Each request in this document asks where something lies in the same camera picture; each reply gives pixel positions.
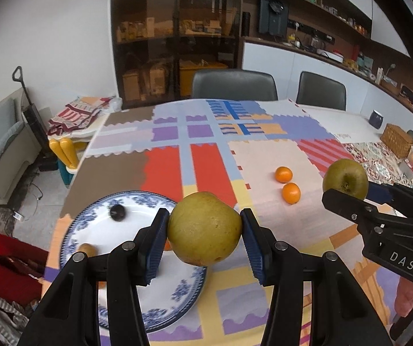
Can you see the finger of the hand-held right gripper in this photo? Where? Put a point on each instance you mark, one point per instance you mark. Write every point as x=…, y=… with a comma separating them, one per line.
x=381, y=191
x=347, y=205

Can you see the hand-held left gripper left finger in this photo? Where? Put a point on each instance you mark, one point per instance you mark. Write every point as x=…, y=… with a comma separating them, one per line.
x=152, y=256

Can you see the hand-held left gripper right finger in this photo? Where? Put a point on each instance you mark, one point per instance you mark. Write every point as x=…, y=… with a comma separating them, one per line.
x=253, y=252

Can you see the large orange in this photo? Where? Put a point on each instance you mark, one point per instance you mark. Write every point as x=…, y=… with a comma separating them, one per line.
x=167, y=245

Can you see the green pear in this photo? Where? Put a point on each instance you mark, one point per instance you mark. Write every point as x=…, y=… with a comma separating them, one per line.
x=345, y=176

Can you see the blue patterned white plate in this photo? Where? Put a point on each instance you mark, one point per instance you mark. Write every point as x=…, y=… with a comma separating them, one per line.
x=177, y=288

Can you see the yellow pear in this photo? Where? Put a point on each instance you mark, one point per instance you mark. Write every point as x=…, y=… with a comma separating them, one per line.
x=204, y=229

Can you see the dark plum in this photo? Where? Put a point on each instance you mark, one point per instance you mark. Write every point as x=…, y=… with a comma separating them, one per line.
x=117, y=212

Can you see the brown round fruit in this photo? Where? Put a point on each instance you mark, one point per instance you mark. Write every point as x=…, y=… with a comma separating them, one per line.
x=86, y=249

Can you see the floral table mat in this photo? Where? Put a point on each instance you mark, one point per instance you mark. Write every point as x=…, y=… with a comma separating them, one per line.
x=375, y=162

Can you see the grey metal tin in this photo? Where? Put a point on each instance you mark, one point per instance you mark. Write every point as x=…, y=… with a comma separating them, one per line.
x=407, y=167

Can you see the wicker basket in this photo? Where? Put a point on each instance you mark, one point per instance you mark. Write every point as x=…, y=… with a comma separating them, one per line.
x=396, y=140

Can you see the small orange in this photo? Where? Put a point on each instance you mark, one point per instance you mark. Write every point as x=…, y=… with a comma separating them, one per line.
x=284, y=174
x=292, y=193

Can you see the colourful patchwork tablecloth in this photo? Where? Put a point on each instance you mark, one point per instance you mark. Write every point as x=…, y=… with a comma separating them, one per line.
x=206, y=158

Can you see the yellow plastic stool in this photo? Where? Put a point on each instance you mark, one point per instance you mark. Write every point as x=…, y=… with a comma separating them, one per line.
x=66, y=151

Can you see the red jacket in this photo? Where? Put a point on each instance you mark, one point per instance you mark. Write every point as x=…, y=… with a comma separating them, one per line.
x=5, y=259

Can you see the folded red patterned cloth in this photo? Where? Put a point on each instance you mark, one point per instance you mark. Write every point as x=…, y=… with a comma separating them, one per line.
x=80, y=113

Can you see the striped grey cloth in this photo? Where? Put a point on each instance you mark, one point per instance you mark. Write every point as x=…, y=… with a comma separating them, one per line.
x=1, y=317

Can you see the black upright vacuum cleaner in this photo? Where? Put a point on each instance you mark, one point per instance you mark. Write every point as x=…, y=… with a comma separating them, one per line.
x=33, y=122

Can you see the grey sofa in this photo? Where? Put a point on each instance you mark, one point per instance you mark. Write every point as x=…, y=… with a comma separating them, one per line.
x=1, y=151

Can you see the black water dispenser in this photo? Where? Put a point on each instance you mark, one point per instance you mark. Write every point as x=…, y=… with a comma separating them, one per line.
x=272, y=16

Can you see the black thermos bottle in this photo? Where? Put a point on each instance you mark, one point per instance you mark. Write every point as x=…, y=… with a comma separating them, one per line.
x=246, y=24

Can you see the glass door cabinet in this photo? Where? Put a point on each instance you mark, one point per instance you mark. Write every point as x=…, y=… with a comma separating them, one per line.
x=174, y=36

